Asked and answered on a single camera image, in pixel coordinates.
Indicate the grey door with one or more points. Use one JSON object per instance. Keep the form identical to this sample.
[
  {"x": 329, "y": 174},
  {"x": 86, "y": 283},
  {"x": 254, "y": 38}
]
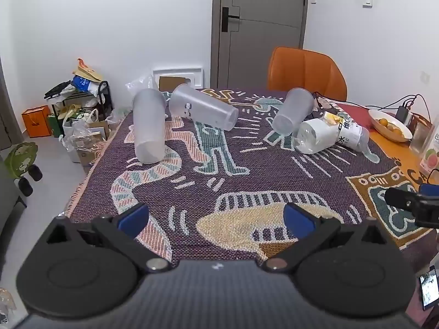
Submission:
[{"x": 264, "y": 27}]

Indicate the blue and white bag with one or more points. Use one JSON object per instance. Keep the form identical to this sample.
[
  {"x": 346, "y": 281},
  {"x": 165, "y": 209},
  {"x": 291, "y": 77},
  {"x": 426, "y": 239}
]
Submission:
[{"x": 81, "y": 82}]

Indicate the red cloth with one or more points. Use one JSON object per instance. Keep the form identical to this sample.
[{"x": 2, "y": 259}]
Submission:
[{"x": 355, "y": 113}]

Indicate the smartphone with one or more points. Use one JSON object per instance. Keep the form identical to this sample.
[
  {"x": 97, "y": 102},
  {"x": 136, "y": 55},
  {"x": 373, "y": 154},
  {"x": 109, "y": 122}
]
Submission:
[{"x": 429, "y": 288}]

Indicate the tall frosted plastic cup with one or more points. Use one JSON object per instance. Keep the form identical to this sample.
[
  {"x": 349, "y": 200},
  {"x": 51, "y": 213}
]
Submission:
[{"x": 149, "y": 126}]

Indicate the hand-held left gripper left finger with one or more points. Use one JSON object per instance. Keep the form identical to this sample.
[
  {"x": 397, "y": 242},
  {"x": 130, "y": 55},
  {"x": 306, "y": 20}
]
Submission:
[{"x": 132, "y": 218}]

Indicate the frosted cup with face print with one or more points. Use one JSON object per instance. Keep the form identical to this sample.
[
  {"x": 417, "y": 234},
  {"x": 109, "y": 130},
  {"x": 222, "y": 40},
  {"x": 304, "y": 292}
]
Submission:
[{"x": 202, "y": 108}]

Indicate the white foam tray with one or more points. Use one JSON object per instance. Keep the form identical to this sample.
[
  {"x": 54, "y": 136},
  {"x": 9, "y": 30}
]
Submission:
[{"x": 192, "y": 73}]

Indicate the juice carton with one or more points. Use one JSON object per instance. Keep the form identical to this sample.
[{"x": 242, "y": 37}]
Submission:
[{"x": 431, "y": 156}]

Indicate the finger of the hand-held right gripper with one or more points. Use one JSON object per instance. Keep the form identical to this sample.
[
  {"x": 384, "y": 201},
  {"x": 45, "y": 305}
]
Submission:
[
  {"x": 430, "y": 189},
  {"x": 399, "y": 198}
]

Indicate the clear drinking glass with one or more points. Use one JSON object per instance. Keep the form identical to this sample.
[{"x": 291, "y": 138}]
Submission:
[{"x": 419, "y": 138}]

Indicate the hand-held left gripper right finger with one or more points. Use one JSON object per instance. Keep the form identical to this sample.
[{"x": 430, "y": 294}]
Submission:
[{"x": 300, "y": 221}]

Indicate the orange chair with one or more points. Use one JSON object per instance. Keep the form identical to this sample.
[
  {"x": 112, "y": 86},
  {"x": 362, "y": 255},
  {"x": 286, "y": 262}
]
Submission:
[{"x": 305, "y": 72}]

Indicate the plastic bottle with white label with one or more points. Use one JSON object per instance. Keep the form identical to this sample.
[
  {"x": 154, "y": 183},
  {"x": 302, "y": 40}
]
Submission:
[{"x": 325, "y": 133}]

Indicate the brown wooden holder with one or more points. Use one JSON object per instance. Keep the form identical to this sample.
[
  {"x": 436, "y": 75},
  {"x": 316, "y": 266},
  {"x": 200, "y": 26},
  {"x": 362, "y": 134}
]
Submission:
[{"x": 421, "y": 119}]

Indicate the green box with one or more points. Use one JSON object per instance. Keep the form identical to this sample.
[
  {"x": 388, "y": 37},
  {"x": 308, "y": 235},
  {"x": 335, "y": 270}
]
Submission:
[{"x": 55, "y": 125}]

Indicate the clear plastic bag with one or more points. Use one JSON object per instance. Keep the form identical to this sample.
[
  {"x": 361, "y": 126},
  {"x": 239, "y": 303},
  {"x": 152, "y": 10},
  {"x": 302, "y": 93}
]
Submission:
[{"x": 142, "y": 84}]

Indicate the green frog stool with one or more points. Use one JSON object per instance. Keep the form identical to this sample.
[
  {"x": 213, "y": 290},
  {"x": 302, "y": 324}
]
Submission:
[{"x": 21, "y": 157}]

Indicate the open cardboard box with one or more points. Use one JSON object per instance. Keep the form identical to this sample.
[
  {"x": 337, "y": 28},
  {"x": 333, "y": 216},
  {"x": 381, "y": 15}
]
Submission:
[{"x": 87, "y": 154}]

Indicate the black storage rack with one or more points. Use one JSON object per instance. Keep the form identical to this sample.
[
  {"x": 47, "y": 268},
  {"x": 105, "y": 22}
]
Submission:
[{"x": 104, "y": 96}]

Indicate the small frosted plastic cup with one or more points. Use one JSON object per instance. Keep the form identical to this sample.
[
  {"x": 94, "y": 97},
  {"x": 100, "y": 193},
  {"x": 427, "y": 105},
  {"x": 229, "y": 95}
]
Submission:
[{"x": 293, "y": 113}]

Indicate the printed woven blanket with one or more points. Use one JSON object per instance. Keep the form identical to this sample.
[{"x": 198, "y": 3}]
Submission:
[{"x": 240, "y": 168}]

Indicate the black power adapter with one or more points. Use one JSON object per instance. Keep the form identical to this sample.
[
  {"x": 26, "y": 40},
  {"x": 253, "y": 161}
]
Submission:
[{"x": 403, "y": 113}]

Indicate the white fruit bowl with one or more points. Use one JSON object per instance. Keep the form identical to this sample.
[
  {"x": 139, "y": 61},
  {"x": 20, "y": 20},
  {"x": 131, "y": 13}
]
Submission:
[{"x": 394, "y": 135}]

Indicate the orange gift box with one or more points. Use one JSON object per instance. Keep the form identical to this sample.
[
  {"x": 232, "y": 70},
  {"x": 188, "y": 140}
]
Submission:
[{"x": 36, "y": 120}]

